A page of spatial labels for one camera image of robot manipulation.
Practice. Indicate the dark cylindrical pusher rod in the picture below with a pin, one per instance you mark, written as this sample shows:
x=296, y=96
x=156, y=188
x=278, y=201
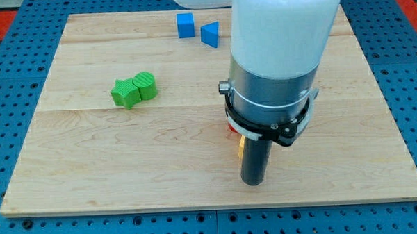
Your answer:
x=254, y=161

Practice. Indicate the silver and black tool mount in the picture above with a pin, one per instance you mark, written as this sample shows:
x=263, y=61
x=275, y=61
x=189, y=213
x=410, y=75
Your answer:
x=268, y=108

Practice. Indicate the yellow hexagon block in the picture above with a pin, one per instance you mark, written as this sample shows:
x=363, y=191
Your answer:
x=241, y=147

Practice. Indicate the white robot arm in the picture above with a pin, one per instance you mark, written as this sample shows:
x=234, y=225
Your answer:
x=276, y=48

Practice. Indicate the red star block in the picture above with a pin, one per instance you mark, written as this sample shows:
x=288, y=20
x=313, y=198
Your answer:
x=232, y=128

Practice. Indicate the green star block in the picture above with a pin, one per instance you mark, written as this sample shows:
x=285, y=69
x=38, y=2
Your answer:
x=125, y=93

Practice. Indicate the blue triangle block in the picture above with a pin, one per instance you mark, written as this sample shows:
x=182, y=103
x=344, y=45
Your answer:
x=210, y=34

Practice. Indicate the blue cube block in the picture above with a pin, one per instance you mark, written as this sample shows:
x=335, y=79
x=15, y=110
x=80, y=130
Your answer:
x=185, y=25

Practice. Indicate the green cylinder block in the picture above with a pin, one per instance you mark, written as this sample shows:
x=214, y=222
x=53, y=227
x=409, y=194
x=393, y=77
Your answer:
x=145, y=82

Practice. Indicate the light wooden board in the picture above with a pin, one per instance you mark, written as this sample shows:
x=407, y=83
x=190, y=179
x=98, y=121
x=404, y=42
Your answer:
x=83, y=155

